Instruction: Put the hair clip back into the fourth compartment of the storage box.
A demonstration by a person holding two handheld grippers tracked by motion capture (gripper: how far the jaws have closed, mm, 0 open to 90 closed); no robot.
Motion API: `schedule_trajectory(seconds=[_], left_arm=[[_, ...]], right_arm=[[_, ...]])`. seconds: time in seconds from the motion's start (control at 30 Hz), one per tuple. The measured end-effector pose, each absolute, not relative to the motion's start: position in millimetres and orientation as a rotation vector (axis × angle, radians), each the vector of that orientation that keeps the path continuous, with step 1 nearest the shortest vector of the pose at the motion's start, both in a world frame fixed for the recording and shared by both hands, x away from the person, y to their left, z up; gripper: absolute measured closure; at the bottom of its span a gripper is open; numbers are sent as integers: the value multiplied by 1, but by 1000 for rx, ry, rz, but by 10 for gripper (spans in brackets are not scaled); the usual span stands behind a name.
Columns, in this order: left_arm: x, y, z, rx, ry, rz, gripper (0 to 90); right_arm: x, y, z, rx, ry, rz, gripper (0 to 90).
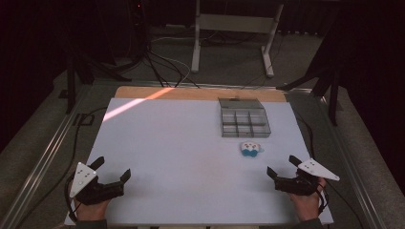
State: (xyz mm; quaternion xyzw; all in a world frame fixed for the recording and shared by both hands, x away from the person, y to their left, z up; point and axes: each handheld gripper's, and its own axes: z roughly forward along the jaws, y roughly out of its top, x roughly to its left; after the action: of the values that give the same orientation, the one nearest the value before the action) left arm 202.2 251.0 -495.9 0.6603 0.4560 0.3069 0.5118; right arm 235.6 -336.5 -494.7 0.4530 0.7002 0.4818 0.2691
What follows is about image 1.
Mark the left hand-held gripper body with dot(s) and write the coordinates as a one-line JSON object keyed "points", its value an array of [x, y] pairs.
{"points": [[95, 191]]}

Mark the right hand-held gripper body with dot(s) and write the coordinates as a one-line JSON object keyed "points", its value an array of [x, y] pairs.
{"points": [[299, 185]]}

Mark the person's left hand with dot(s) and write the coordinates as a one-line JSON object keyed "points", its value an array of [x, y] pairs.
{"points": [[90, 210]]}

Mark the person's right hand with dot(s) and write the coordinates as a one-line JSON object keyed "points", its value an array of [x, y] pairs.
{"points": [[307, 205]]}

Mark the white and blue plush toy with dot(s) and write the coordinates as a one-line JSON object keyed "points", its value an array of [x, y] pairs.
{"points": [[251, 149]]}

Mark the clear plastic compartment box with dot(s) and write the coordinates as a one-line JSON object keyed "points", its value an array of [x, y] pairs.
{"points": [[244, 119]]}

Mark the white table sheet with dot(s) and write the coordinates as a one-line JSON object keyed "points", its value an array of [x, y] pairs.
{"points": [[191, 159]]}

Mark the black stand legs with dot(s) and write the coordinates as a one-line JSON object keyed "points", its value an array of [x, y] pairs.
{"points": [[324, 79], [79, 76]]}

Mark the aluminium floor rail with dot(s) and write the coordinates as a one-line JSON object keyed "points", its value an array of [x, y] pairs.
{"points": [[38, 165], [353, 171]]}

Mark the white metal stand frame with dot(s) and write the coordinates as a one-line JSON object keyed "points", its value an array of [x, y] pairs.
{"points": [[234, 24]]}

